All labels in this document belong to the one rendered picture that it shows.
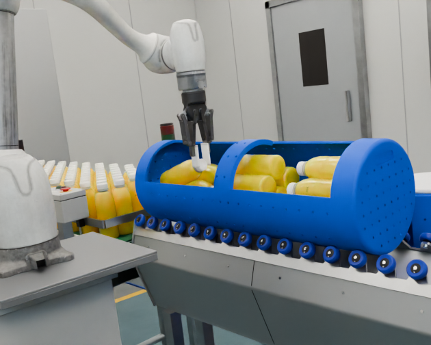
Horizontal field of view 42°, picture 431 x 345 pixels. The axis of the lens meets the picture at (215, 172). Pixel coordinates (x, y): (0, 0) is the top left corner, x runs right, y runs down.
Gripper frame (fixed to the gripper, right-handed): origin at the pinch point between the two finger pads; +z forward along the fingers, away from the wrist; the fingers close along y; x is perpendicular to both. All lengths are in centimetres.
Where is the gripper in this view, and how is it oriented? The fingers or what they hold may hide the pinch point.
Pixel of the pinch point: (200, 155)
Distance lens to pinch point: 174.3
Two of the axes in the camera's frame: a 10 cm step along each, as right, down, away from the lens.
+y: 7.3, -1.9, 6.5
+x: -6.7, -0.4, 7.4
